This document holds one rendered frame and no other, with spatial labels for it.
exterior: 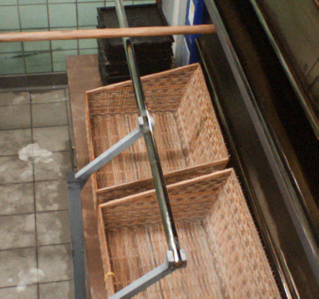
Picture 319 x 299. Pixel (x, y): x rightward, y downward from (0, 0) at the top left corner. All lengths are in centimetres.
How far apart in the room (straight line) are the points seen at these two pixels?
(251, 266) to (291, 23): 78
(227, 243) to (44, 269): 104
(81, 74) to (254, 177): 121
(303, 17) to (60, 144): 205
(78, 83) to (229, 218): 108
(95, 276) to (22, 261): 82
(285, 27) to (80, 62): 150
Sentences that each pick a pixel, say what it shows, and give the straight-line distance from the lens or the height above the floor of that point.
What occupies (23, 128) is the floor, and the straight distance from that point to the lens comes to 355.
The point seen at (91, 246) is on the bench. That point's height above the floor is 58.
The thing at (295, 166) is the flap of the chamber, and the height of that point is 141.
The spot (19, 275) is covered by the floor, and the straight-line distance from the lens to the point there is 293.
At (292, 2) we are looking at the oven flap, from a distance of 171.
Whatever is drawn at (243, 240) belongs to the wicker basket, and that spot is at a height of 78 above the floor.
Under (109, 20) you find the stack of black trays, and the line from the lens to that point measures 274.
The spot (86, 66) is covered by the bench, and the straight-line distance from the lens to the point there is 300.
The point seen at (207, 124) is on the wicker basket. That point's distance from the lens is 242.
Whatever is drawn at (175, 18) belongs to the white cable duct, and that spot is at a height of 72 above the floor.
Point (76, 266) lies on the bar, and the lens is 234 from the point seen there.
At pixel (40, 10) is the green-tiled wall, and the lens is 350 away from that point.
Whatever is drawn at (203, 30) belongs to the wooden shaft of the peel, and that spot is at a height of 120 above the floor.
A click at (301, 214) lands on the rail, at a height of 143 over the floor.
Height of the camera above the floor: 243
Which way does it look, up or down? 44 degrees down
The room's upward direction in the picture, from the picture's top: 5 degrees clockwise
